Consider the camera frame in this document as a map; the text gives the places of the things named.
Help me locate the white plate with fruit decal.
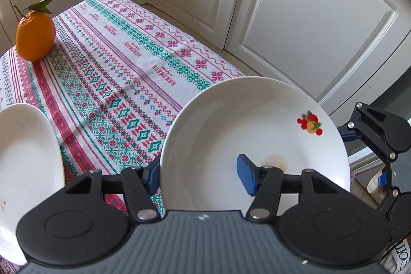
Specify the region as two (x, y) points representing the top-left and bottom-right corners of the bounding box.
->
(160, 77), (350, 212)

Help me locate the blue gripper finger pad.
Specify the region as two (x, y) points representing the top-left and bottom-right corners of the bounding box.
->
(337, 126), (361, 143)

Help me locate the plain white plate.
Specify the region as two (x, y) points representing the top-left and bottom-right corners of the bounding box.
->
(0, 103), (66, 266)

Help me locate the patterned red green tablecloth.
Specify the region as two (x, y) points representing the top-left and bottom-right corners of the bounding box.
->
(0, 0), (254, 274)

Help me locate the orange with green leaves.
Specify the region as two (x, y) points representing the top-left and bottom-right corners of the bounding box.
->
(13, 0), (56, 63)

